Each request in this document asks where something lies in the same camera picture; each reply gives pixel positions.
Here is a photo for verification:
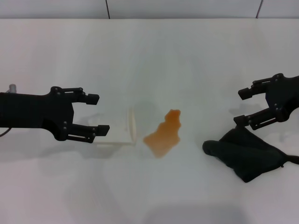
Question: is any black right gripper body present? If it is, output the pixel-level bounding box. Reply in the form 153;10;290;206
266;73;299;122

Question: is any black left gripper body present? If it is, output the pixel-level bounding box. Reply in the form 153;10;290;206
0;86;75;142

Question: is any brown water stain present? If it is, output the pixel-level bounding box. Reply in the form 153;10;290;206
143;108;182;160

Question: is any white paper cup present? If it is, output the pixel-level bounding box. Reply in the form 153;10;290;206
93;106;137;148

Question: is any dark blue rag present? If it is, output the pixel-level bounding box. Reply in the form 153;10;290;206
202;126;299;183

